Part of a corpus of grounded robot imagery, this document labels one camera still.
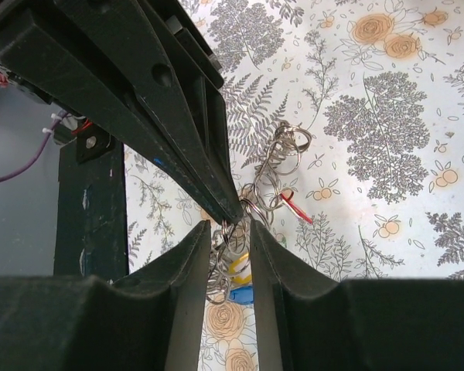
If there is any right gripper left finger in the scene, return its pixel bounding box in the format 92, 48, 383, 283
0, 221, 211, 370

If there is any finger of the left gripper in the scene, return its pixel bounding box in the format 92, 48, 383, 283
0, 0, 241, 225
56, 1, 243, 220

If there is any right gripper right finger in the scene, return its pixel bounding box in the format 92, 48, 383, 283
250, 221, 464, 370

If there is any blue key tag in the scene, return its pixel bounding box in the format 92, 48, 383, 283
228, 285, 254, 305

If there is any yellow key tag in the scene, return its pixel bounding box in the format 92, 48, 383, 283
229, 253, 252, 286

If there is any red key tag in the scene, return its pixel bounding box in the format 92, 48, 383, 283
281, 192, 313, 224

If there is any floral table mat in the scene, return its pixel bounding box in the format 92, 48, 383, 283
123, 0, 464, 371

